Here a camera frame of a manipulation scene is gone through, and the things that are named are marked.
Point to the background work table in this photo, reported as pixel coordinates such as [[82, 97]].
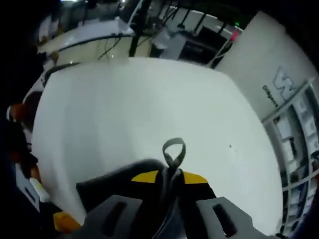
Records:
[[82, 42]]

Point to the grey metal shelving unit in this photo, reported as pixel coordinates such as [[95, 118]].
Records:
[[296, 149]]

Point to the grey equipment box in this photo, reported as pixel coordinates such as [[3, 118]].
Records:
[[169, 43]]

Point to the grey towel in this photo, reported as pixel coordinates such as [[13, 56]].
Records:
[[171, 166]]

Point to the rows of white storage bins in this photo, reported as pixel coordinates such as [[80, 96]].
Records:
[[302, 139]]

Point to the black monitor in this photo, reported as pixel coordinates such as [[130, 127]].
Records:
[[199, 46]]

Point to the black vertical pole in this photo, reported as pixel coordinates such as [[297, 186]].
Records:
[[137, 32]]

